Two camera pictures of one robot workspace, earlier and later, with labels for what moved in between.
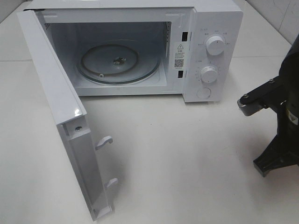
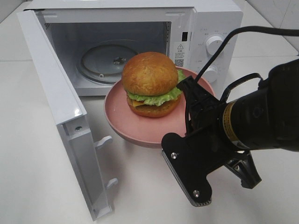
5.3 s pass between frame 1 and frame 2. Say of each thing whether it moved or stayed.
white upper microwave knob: stayed
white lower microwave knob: stayed
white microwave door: stayed
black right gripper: moved
